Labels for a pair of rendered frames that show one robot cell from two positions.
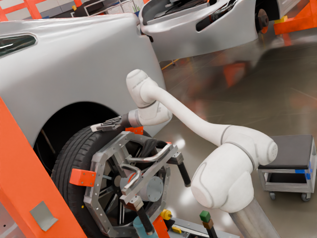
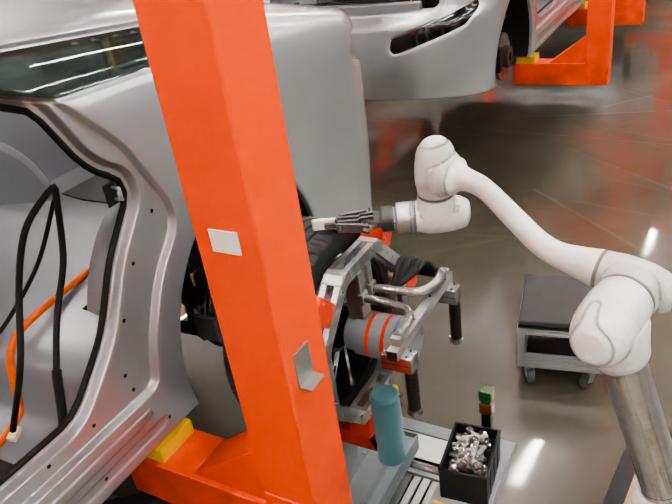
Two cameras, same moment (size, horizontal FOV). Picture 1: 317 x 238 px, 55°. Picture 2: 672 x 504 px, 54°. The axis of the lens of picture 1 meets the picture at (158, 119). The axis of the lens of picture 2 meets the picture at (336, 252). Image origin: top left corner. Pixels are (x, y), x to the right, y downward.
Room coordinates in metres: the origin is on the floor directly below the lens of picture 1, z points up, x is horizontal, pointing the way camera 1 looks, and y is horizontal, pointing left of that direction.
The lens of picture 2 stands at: (-0.17, 0.74, 2.05)
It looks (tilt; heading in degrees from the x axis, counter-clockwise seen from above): 29 degrees down; 345
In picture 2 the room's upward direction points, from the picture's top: 9 degrees counter-clockwise
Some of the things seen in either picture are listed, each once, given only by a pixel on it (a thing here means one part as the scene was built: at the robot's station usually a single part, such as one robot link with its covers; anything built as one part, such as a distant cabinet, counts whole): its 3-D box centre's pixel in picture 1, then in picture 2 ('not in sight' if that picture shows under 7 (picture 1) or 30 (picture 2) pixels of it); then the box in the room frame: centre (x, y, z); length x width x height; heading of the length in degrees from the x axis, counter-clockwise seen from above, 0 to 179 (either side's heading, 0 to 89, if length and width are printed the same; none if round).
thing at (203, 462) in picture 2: not in sight; (206, 453); (1.31, 0.81, 0.69); 0.52 x 0.17 x 0.35; 42
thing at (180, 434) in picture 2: not in sight; (160, 435); (1.44, 0.93, 0.71); 0.14 x 0.14 x 0.05; 42
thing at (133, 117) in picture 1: (136, 118); (404, 217); (1.41, 0.10, 1.20); 0.09 x 0.06 x 0.09; 157
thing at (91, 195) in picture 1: (132, 183); (362, 331); (1.43, 0.27, 0.85); 0.54 x 0.07 x 0.54; 132
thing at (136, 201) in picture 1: (131, 201); (399, 358); (1.16, 0.25, 0.93); 0.09 x 0.05 x 0.05; 42
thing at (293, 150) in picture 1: (289, 166); (562, 329); (1.90, -0.80, 0.17); 0.43 x 0.36 x 0.34; 142
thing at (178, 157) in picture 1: (173, 157); (444, 291); (1.39, 0.00, 0.93); 0.09 x 0.05 x 0.05; 42
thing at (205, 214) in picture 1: (204, 216); (486, 393); (1.22, -0.03, 0.64); 0.04 x 0.04 x 0.04; 42
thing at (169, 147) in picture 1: (146, 148); (407, 270); (1.40, 0.11, 1.03); 0.19 x 0.18 x 0.11; 42
